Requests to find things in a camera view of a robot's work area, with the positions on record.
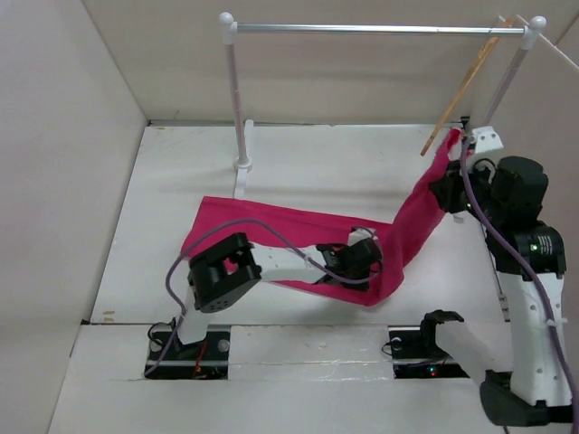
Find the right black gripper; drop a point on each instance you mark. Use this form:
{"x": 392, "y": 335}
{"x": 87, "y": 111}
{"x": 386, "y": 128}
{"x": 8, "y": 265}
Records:
{"x": 446, "y": 185}

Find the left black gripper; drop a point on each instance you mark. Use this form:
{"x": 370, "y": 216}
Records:
{"x": 353, "y": 286}

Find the pink trousers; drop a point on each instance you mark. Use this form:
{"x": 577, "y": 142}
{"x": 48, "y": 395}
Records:
{"x": 265, "y": 224}

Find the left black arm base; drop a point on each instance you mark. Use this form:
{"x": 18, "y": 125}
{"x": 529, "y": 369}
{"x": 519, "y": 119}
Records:
{"x": 204, "y": 361}

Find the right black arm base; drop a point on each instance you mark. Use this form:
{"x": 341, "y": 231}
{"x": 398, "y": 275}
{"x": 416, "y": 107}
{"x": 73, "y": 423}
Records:
{"x": 412, "y": 359}

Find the wooden clothes hanger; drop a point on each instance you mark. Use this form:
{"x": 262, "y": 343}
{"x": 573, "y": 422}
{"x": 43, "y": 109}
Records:
{"x": 469, "y": 77}

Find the white metal clothes rack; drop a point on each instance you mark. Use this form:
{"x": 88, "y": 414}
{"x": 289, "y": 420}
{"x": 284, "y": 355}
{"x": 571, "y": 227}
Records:
{"x": 230, "y": 28}

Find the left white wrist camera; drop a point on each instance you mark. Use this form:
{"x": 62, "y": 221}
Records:
{"x": 360, "y": 233}

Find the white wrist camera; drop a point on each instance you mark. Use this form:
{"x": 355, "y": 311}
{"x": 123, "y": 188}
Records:
{"x": 360, "y": 233}
{"x": 484, "y": 142}

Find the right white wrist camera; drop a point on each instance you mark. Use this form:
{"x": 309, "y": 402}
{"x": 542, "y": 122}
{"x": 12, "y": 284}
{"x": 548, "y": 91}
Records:
{"x": 484, "y": 142}

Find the aluminium table edge rail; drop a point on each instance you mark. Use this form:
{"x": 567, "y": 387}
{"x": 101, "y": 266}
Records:
{"x": 229, "y": 123}

